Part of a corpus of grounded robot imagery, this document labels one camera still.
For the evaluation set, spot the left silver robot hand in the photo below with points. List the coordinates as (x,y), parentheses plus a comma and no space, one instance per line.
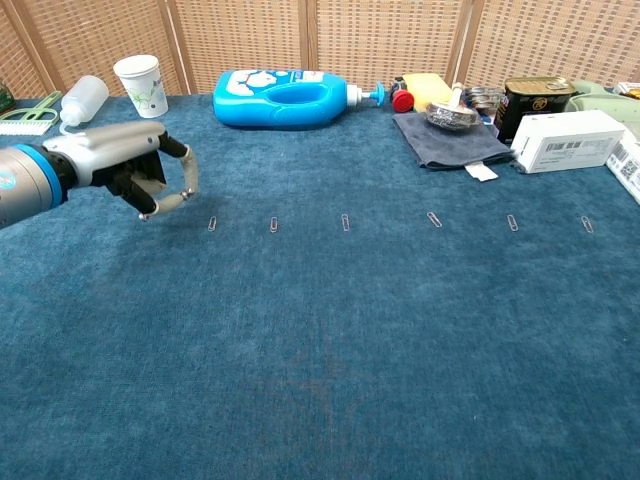
(110,150)

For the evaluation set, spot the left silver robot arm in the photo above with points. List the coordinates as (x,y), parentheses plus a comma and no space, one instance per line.
(25,185)

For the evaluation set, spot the white squeeze wash bottle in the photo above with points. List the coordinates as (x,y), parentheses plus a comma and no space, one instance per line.
(85,100)

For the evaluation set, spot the white paper cup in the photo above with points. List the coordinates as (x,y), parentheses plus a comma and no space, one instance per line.
(145,90)

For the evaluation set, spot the green white hand brush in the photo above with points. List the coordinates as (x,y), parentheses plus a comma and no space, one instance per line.
(25,125)

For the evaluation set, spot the silver paper clip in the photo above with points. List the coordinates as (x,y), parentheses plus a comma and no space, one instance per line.
(512,223)
(212,223)
(273,224)
(434,219)
(345,222)
(587,224)

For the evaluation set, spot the blue detergent pump bottle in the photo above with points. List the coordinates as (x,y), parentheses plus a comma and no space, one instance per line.
(240,110)

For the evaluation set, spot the wicker folding screen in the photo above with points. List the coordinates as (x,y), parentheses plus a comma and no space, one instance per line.
(250,40)

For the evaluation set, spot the red black small bottle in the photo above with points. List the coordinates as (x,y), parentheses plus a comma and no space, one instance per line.
(402,101)

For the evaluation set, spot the blue table carpet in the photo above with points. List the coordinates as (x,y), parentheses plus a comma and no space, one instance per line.
(350,350)

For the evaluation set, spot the yellow sponge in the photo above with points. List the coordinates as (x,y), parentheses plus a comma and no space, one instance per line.
(425,90)

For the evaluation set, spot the grey microfibre cloth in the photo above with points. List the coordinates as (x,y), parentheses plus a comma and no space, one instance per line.
(450,145)

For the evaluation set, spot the binder clips pack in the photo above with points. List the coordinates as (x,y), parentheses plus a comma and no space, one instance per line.
(482,97)

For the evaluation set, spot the gold black meat tin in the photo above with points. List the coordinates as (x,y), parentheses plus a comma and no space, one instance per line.
(530,105)

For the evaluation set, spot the white cardboard box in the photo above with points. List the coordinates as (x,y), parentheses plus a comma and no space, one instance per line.
(565,145)

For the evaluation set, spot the sage green plastic scoop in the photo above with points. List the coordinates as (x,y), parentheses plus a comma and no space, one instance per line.
(600,100)

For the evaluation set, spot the long pastel tissue pack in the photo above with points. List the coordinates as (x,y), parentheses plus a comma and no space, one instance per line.
(627,167)

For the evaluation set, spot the gold snack packet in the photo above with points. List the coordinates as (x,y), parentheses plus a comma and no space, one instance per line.
(631,91)

